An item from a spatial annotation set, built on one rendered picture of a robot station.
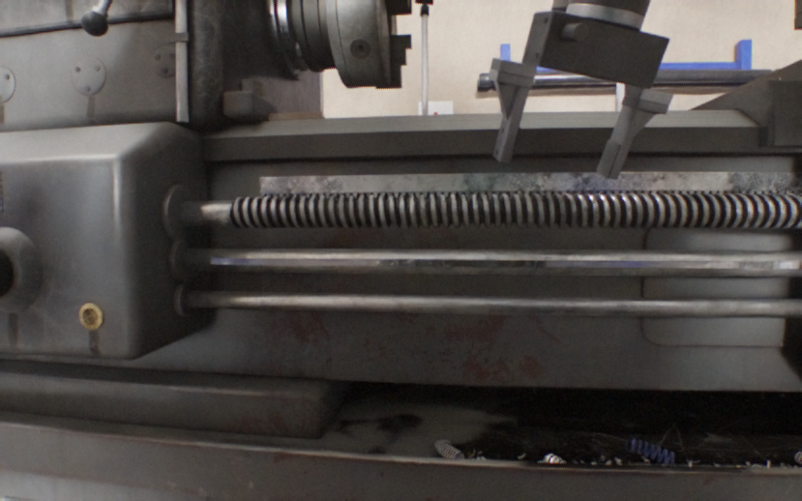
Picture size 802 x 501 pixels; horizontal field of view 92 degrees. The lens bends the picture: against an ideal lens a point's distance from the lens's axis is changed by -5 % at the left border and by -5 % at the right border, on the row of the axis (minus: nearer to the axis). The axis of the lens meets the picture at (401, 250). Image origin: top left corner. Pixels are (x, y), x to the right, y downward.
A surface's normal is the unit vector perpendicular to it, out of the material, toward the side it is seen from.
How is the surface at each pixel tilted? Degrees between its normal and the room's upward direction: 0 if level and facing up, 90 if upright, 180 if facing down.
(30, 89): 90
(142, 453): 90
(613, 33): 113
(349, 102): 90
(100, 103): 90
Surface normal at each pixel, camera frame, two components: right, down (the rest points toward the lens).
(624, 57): 0.09, 0.47
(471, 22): -0.11, 0.07
